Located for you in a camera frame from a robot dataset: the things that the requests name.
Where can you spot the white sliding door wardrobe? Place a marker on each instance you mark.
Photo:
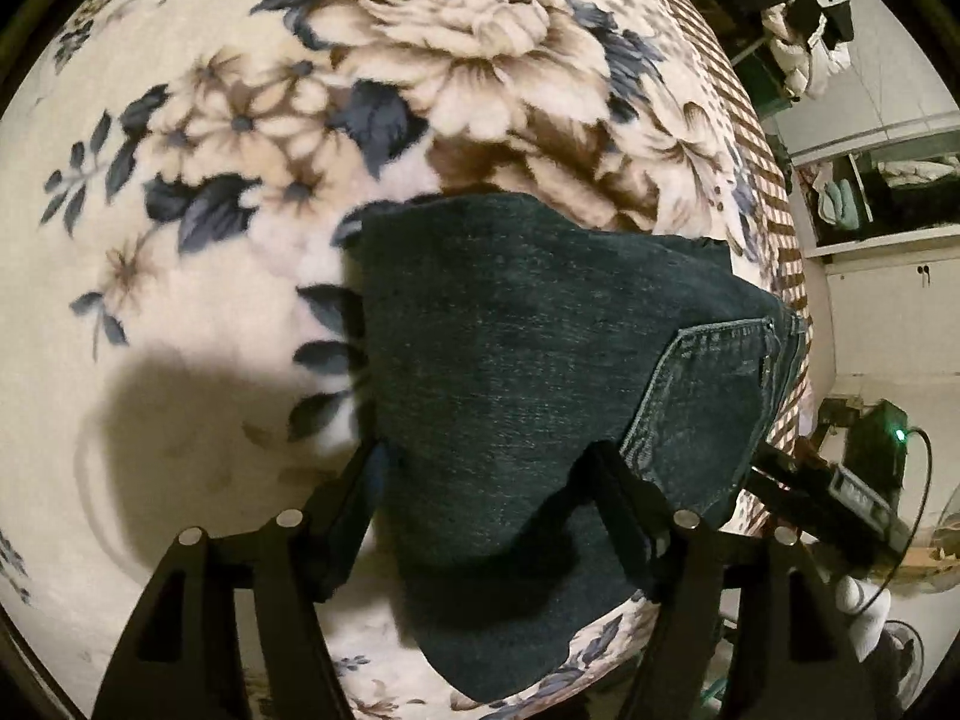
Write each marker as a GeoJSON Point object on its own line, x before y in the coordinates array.
{"type": "Point", "coordinates": [885, 165]}

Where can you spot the floral plush blanket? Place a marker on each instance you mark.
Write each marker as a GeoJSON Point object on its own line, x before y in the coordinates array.
{"type": "Point", "coordinates": [225, 202]}

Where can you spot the black floor fan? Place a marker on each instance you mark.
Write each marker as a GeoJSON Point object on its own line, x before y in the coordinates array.
{"type": "Point", "coordinates": [904, 660]}

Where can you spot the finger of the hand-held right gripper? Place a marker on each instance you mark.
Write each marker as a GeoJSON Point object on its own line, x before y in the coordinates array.
{"type": "Point", "coordinates": [784, 476]}

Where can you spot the dark blue jeans pants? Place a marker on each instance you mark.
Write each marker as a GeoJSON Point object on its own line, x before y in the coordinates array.
{"type": "Point", "coordinates": [525, 390]}

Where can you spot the person's right hand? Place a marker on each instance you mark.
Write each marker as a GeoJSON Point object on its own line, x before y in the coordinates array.
{"type": "Point", "coordinates": [862, 615]}

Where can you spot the white puffer jacket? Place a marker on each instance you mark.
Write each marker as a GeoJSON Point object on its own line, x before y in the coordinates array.
{"type": "Point", "coordinates": [814, 52]}

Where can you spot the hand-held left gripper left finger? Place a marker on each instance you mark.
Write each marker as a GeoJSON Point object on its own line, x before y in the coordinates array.
{"type": "Point", "coordinates": [345, 517]}

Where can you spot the teal clothes in wardrobe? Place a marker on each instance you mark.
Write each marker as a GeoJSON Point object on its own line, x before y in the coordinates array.
{"type": "Point", "coordinates": [844, 202]}

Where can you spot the brown checkered bed sheet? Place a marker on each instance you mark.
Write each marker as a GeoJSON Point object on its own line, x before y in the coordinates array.
{"type": "Point", "coordinates": [757, 165]}

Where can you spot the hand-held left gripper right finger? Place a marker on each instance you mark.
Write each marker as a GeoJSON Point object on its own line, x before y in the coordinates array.
{"type": "Point", "coordinates": [622, 510]}

